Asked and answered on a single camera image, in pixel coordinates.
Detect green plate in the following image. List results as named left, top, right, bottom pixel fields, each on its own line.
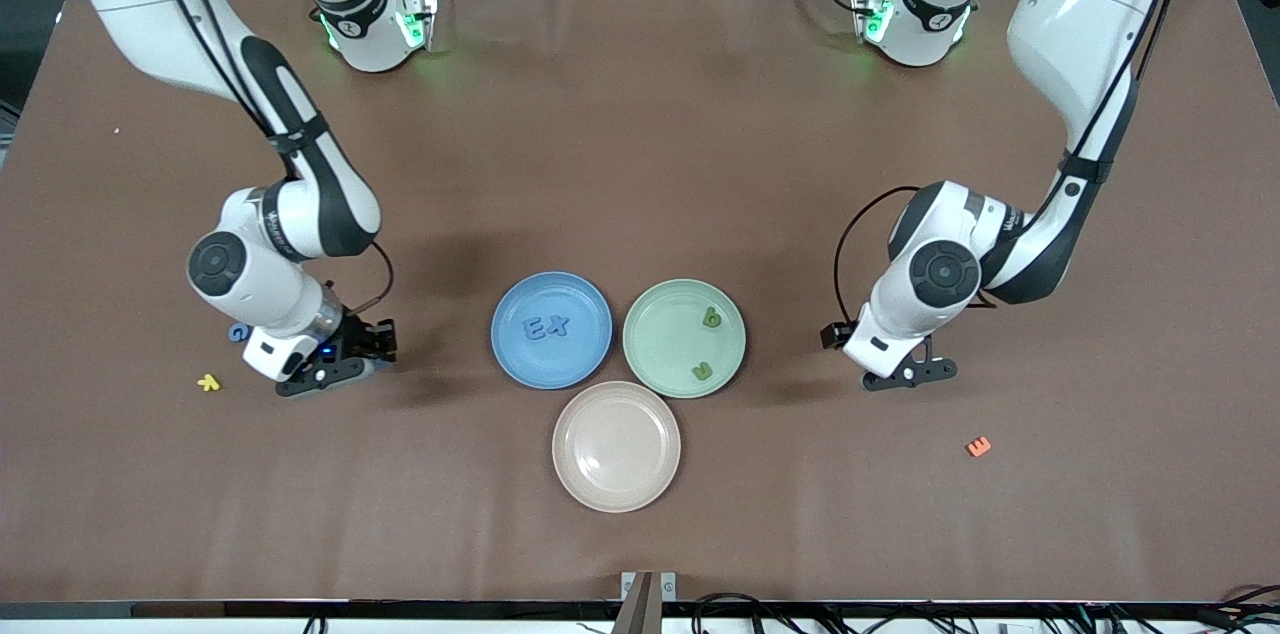
left=622, top=278, right=748, bottom=400

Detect blue plate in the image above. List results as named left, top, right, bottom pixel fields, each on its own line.
left=490, top=271, right=614, bottom=391

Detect beige pink plate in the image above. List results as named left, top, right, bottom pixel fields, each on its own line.
left=552, top=381, right=682, bottom=514

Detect brown table cover sheet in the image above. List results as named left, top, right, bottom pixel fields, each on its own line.
left=0, top=0, right=1280, bottom=605

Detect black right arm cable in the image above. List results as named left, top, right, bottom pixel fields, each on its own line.
left=140, top=0, right=395, bottom=318

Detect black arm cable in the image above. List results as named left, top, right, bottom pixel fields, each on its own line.
left=140, top=0, right=395, bottom=318
left=833, top=0, right=1171, bottom=325

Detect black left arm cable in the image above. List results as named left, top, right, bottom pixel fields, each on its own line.
left=833, top=0, right=1171, bottom=325

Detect black cable bundle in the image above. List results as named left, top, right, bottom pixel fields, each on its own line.
left=690, top=586, right=1280, bottom=634

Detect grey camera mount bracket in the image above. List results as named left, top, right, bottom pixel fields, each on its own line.
left=620, top=570, right=678, bottom=634

